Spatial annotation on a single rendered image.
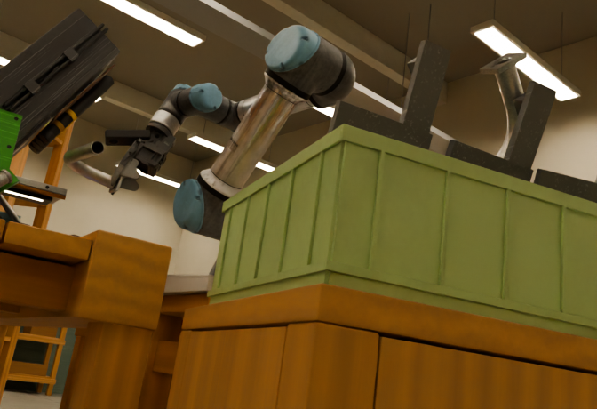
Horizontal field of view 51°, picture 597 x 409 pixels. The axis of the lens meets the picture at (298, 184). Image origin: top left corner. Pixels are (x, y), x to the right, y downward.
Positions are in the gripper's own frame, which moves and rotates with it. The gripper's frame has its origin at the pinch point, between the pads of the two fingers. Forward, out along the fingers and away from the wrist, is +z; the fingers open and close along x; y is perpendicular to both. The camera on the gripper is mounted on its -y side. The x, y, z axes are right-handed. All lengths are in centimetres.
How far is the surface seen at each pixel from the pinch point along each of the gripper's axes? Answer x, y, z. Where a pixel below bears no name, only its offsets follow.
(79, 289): -41, 16, 36
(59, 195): 22.4, -15.9, 1.4
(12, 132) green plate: 5.5, -30.3, -1.8
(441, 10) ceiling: 302, 101, -470
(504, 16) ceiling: 285, 161, -488
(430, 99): -86, 49, 2
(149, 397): 5, 34, 40
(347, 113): -86, 40, 11
